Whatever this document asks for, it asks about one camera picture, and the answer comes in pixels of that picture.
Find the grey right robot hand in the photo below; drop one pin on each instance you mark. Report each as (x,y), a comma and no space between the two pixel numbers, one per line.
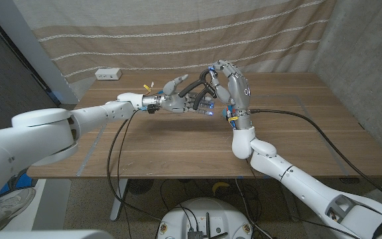
(239,89)

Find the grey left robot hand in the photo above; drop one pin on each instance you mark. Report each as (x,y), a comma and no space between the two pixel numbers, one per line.
(174,103)

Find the black hand grip exerciser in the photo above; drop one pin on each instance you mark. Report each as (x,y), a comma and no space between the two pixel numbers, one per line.
(191,87)

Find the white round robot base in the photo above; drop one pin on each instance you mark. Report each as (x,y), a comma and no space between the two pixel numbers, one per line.
(211,209)

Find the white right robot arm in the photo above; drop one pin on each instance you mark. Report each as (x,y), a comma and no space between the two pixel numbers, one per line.
(310,189)

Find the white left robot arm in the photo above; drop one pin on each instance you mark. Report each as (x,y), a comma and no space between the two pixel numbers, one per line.
(38,132)

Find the white power strip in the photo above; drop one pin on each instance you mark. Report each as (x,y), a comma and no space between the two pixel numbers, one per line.
(108,74)

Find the beige striped backdrop cloth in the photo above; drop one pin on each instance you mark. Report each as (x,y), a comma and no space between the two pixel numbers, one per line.
(177,20)

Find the round black floor fan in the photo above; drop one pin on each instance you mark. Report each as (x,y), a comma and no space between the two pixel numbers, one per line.
(140,186)

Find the yellow banana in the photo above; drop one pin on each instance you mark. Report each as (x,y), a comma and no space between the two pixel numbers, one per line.
(220,186)

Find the white table leg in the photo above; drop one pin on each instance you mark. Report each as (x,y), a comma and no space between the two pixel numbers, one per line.
(119,199)

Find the grey table leg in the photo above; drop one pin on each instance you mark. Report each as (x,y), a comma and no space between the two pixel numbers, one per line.
(290,209)

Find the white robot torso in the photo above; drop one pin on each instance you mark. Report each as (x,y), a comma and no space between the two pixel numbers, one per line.
(45,235)

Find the grey sneaker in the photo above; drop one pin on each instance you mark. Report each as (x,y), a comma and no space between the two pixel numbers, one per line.
(12,206)

